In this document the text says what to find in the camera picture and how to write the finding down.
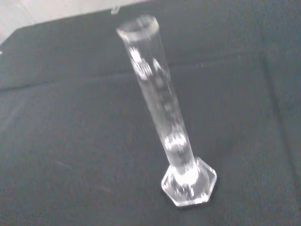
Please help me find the black scalloped bench cloth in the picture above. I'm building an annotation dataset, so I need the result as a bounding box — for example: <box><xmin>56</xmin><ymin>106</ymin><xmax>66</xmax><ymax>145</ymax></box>
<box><xmin>0</xmin><ymin>0</ymin><xmax>301</xmax><ymax>226</ymax></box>

